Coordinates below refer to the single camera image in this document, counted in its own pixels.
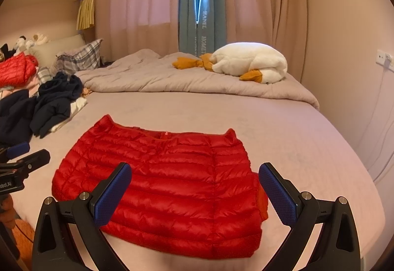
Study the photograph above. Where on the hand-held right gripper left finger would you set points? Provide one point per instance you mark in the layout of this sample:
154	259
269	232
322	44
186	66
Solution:
112	194

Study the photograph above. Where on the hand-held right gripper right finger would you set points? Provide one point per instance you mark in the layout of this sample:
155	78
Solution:
278	197

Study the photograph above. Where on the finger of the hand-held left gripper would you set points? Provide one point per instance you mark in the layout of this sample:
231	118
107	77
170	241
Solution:
35	160
18	149

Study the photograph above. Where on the red puffer jacket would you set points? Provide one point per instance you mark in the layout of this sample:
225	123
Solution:
15	69
160	184

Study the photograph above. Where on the person's left forearm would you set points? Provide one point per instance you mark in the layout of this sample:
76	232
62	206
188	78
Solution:
23	237

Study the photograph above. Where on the navy garment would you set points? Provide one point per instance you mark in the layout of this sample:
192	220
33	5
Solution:
15	117

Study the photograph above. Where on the navy hooded jacket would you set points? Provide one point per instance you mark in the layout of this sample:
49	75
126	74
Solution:
55	104

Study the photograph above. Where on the pink folded garment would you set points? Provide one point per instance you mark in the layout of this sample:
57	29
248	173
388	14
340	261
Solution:
10	90

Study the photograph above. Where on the white garment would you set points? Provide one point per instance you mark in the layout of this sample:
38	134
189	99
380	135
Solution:
78	103

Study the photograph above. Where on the plaid pillow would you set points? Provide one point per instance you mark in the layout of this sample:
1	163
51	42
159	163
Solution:
83	57
44	74

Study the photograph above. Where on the folded red puffer jacket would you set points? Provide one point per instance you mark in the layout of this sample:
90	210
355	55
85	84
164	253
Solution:
15	69

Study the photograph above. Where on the small tan plush toy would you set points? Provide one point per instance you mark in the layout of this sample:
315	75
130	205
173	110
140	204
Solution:
86	92

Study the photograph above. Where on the black cloth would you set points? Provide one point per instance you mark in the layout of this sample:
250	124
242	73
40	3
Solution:
6	50

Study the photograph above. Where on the grey pillow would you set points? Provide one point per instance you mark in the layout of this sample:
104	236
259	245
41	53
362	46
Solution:
61	44

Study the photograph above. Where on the grey quilt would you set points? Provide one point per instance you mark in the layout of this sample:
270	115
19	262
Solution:
184	80

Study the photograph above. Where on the white goose plush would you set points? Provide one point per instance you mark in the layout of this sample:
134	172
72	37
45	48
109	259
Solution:
252	58

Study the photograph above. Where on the yellow hanging cloth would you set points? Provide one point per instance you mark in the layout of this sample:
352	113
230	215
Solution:
84	12

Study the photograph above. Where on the teal pillow with lettering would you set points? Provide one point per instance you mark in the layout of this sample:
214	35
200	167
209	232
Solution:
187	27

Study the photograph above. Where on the white wall socket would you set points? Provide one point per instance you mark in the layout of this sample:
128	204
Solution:
383	57

